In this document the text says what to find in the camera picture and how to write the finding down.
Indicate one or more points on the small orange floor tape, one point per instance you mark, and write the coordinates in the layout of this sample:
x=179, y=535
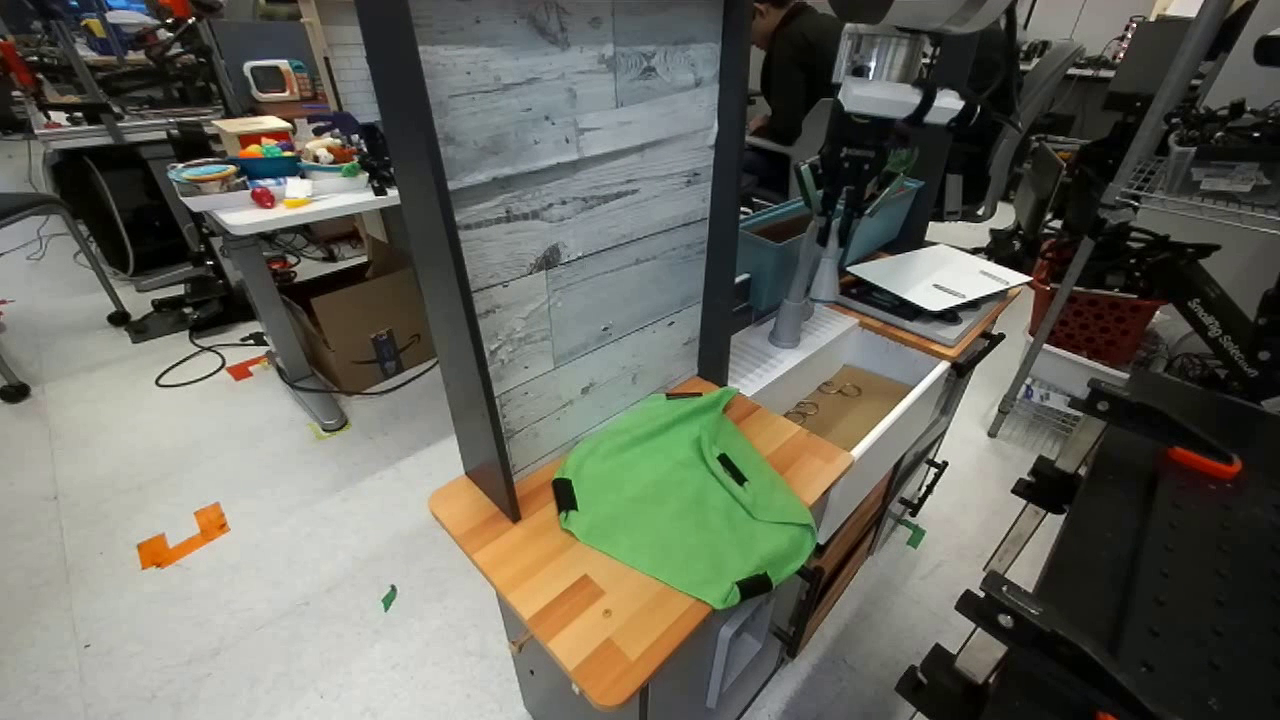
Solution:
x=245, y=364

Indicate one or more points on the yellow white toy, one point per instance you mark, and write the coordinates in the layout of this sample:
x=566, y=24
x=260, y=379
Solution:
x=298, y=195

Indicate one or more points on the grey wood plank back panel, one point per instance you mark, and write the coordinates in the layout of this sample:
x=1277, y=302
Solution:
x=574, y=203

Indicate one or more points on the white toy monitor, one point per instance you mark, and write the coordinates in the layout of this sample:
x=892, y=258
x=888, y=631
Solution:
x=272, y=83

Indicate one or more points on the red toy ball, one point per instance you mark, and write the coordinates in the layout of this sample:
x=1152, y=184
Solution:
x=264, y=196

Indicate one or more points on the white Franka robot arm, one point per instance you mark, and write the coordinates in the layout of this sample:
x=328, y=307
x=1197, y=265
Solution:
x=904, y=101

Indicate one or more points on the black perforated equipment cart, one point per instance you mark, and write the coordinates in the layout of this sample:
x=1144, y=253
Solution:
x=1174, y=587

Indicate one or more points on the orange floor tape bracket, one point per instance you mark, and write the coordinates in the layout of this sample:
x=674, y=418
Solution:
x=165, y=550

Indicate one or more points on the open wooden drawer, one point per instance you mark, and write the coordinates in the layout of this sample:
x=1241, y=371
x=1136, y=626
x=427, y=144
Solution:
x=884, y=443

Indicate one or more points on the small blue plastic bin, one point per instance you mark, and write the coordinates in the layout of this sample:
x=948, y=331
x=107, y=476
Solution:
x=888, y=226

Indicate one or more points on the grey toy kitchen cabinet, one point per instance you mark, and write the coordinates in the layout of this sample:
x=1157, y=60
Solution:
x=692, y=672

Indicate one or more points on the white chair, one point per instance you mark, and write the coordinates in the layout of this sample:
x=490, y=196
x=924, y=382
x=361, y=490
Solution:
x=807, y=132

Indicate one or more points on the black post beside blue bins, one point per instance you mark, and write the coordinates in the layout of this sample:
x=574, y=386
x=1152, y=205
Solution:
x=948, y=184

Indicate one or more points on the wooden kitchen countertop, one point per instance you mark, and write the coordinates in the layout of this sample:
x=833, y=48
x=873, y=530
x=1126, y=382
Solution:
x=585, y=613

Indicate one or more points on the thin black upright post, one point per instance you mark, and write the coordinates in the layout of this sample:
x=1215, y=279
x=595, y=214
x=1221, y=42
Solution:
x=727, y=203

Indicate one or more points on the green cloth with black tabs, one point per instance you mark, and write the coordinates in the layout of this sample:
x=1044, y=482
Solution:
x=674, y=501

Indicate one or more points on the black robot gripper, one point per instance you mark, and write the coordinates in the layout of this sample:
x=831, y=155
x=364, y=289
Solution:
x=864, y=162

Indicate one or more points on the red plastic basket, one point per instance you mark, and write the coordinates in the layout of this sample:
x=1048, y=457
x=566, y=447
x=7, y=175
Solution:
x=1092, y=324

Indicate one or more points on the wooden stove counter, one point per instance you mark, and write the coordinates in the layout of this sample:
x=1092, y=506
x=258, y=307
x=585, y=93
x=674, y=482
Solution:
x=953, y=344

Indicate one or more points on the wide black slanted post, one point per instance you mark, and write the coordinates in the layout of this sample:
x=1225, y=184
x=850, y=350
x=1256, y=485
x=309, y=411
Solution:
x=442, y=293

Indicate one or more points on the large blue plastic bin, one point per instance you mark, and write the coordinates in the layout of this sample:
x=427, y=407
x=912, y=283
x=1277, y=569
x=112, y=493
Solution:
x=765, y=263

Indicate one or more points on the wooden toy box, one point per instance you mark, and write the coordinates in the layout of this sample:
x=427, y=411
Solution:
x=255, y=132

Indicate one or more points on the brown cardboard box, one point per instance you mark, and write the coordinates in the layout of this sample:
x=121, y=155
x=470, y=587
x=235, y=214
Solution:
x=361, y=324

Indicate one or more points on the seated person in black shirt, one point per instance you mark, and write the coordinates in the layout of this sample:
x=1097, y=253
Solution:
x=799, y=60

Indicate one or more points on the green floor tape piece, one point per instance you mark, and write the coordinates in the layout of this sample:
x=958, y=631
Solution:
x=388, y=598

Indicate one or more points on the white table with grey leg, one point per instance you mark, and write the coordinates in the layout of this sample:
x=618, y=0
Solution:
x=307, y=209

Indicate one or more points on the colourful toy bowl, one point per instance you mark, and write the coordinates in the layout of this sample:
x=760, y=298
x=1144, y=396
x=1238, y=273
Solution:
x=264, y=162

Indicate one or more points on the grey metal stand pole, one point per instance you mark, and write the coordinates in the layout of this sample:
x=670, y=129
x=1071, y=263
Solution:
x=1064, y=310

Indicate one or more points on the black robot stand frame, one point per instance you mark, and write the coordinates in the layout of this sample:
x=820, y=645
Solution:
x=1187, y=265

